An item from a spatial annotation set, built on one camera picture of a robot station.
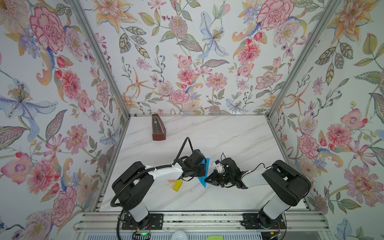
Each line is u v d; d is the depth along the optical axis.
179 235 0.66
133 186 0.46
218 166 0.86
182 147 0.65
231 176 0.73
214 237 0.71
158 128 1.00
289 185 0.47
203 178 0.88
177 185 0.85
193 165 0.68
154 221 0.75
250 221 0.74
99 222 0.77
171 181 0.88
